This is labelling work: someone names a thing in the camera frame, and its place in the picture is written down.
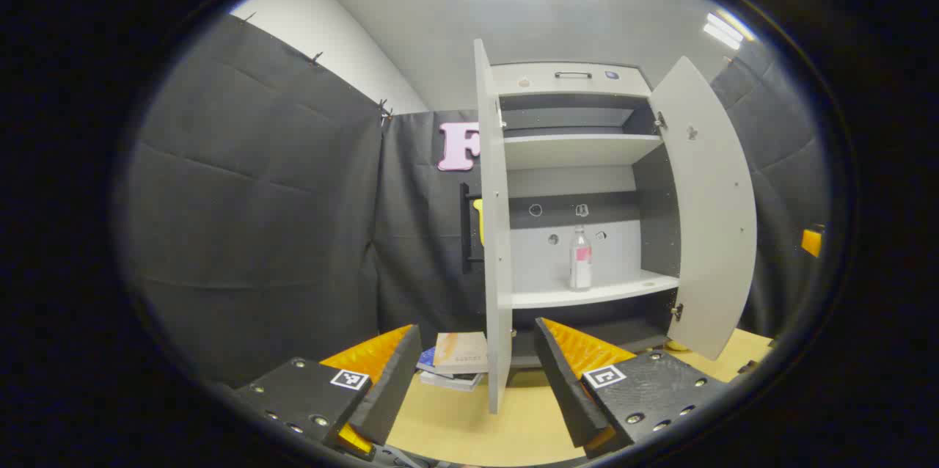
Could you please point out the black backdrop cloth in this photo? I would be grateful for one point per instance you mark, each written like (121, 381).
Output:
(257, 196)

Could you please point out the clear bottle with pink label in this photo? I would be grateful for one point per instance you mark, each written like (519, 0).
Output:
(580, 270)

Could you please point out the white book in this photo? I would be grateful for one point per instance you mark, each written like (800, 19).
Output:
(451, 381)

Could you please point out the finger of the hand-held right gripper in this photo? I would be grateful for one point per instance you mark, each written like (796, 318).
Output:
(811, 240)

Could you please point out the grey cabinet door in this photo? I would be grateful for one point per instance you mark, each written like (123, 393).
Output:
(711, 218)
(495, 233)

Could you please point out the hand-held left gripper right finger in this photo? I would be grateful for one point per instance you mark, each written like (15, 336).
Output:
(568, 387)

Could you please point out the pale yellow round object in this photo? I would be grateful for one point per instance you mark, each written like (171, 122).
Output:
(676, 345)

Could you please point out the blue book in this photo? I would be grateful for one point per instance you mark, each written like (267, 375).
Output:
(427, 362)

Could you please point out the grey cabinet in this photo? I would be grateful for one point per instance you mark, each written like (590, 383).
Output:
(572, 182)

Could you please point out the small ceiling light panel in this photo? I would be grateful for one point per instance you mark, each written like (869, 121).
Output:
(725, 29)

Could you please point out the white cabinet shelf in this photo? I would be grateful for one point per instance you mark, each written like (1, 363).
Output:
(572, 151)
(609, 290)

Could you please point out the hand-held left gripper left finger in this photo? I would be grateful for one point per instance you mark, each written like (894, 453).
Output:
(389, 395)

